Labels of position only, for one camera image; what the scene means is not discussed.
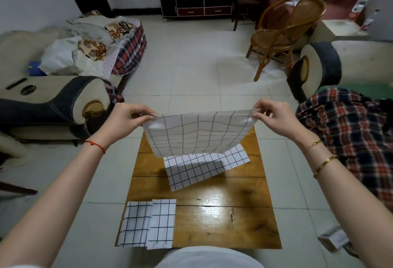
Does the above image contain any person's left hand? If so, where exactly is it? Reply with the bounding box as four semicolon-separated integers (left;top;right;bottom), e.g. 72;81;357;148
97;102;157;152

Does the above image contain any person's right hand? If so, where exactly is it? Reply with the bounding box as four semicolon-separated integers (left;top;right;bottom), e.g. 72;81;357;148
251;98;314;148

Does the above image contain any grid cloth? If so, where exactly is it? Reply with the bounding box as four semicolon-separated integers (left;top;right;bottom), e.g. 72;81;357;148
118;201;153;248
142;109;262;158

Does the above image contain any pile of grid cloths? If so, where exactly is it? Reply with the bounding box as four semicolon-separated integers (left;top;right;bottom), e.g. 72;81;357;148
163;144;251;193

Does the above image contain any person's right forearm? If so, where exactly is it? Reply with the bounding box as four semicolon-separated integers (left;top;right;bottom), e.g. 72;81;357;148
302;140;393;268

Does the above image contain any person's left forearm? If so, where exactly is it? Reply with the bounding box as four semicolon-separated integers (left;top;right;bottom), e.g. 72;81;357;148
0;141;106;268

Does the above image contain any person's white shirt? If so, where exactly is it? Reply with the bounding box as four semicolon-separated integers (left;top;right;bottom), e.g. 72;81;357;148
0;246;264;268

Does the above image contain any gold bangle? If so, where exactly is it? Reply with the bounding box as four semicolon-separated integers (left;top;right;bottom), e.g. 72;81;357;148
313;155;338;179

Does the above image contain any red plaid blanket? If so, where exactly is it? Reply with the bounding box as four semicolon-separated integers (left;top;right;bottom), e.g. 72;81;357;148
296;88;393;213

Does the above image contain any small plaid cloth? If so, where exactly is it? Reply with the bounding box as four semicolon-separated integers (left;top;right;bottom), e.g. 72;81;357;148
103;25;147;104

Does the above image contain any cream and denim armchair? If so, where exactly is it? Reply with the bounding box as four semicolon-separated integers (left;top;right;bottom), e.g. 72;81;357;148
0;9;147;147

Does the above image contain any floral patterned blanket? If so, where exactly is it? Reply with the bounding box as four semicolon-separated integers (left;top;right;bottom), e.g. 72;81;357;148
66;9;137;62

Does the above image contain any rattan chair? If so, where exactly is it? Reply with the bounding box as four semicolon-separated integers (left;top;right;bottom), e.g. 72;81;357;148
245;0;327;82

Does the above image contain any green cloth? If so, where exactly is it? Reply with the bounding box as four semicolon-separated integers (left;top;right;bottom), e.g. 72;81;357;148
319;84;393;101

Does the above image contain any white plastic bag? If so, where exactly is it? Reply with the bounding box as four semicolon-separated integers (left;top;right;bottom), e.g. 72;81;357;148
39;36;84;76

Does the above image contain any long cream and denim sofa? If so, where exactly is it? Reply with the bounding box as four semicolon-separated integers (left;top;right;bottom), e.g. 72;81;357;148
287;40;393;216

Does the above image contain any white side cabinet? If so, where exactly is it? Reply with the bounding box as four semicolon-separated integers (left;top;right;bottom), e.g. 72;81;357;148
307;18;369;52

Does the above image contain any blue round object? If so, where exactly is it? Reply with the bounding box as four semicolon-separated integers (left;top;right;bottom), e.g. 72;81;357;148
27;61;42;76

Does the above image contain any wooden table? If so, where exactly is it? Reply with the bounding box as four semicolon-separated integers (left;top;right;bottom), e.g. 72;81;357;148
115;125;282;250

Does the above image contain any dark wooden high-back chair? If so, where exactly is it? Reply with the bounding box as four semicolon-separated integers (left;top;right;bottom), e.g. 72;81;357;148
232;0;277;32

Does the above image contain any small white orange box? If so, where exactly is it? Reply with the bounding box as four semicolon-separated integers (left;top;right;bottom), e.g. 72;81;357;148
318;226;350;253

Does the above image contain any red white plastic packet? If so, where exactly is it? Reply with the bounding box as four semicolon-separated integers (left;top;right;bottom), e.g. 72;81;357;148
350;0;375;32

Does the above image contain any red string bracelet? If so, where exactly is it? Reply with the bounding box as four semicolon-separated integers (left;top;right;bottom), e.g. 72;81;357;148
83;140;106;154

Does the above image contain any thin gold chain bracelet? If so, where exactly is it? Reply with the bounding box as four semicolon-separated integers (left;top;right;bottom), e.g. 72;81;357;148
304;140;325;154

